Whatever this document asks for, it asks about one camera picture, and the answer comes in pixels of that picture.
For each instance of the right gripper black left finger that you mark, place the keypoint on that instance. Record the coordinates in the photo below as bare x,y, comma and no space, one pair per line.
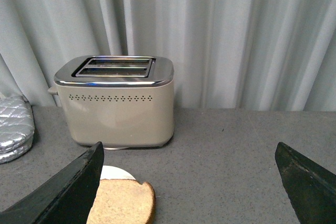
67,197

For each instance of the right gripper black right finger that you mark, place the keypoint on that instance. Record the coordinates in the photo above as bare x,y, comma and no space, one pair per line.
309,186

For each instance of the brown bread slice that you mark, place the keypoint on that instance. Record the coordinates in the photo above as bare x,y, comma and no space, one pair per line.
123,201

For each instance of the beige two-slot toaster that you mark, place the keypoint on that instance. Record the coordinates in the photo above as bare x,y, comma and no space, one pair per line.
120,101

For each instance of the white round plate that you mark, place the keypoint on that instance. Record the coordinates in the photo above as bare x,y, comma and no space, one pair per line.
112,172

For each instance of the lower silver quilted oven mitt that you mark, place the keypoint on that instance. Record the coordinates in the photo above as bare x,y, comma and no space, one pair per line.
16,153

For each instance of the silver quilted oven mitt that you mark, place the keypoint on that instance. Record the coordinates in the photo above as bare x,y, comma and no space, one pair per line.
16,153
17,123

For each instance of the upper silver quilted oven mitt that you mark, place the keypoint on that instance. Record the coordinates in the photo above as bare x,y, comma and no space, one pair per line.
17,123

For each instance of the grey curtain backdrop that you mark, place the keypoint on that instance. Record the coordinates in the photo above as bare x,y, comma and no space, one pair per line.
250,54

